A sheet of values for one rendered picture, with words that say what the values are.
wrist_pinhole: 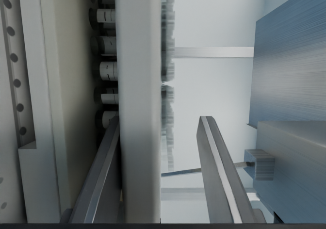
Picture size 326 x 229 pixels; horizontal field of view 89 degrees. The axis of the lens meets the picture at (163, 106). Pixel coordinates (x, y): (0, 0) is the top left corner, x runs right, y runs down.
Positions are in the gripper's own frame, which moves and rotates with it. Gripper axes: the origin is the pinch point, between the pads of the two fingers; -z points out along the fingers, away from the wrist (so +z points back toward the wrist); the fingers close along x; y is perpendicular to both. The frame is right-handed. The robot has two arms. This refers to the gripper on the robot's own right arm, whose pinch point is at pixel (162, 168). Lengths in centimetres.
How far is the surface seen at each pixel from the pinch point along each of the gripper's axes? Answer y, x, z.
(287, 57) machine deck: 11, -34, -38
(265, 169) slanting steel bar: 11.0, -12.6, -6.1
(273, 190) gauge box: 13.1, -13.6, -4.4
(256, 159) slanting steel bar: 9.9, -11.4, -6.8
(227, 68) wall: 151, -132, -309
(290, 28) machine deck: 4, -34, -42
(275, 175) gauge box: 11.3, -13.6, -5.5
